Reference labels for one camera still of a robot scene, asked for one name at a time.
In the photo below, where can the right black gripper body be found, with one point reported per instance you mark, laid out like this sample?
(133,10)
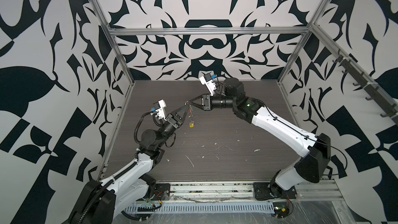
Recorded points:
(209,101)

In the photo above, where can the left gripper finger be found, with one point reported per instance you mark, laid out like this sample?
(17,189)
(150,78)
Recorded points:
(175,112)
(183,114)

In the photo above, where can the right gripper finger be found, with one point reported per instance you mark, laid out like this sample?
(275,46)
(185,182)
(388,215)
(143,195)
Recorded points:
(199,106)
(196,100)

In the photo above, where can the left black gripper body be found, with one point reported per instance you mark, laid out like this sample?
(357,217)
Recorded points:
(173,119)

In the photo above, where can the large wire keyring red sleeve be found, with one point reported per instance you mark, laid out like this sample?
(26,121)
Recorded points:
(189,106)

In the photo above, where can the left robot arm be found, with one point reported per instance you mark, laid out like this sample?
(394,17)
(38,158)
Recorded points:
(100,202)

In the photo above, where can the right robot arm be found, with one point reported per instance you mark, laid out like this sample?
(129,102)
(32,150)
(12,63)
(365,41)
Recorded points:
(314,151)

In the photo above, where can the green lit circuit board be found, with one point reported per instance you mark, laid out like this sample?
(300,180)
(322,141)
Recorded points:
(283,210)

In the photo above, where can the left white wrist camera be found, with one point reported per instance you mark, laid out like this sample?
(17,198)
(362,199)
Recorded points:
(158,110)

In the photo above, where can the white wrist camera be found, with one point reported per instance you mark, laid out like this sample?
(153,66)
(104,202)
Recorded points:
(158,110)
(208,81)

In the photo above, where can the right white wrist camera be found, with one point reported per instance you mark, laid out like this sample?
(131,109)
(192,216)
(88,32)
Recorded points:
(208,81)

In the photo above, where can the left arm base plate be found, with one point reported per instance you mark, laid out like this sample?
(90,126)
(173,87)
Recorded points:
(159,191)

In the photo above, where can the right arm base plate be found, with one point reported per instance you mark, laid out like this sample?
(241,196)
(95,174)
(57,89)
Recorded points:
(268,191)

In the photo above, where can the white slotted cable duct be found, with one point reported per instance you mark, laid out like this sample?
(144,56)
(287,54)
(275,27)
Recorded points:
(204,208)

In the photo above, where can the black wall hook rack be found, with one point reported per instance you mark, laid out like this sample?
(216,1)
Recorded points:
(363,81)

